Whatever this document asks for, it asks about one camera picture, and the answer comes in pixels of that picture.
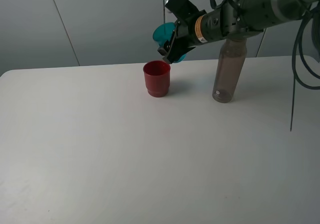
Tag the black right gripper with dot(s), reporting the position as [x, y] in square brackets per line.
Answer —
[188, 32]

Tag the teal translucent plastic cup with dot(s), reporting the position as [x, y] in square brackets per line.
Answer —
[162, 29]

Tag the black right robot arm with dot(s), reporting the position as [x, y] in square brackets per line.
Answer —
[232, 19]

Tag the brown translucent water bottle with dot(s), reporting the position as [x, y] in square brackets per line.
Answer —
[230, 63]

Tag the red plastic cup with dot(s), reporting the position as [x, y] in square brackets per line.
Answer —
[157, 78]

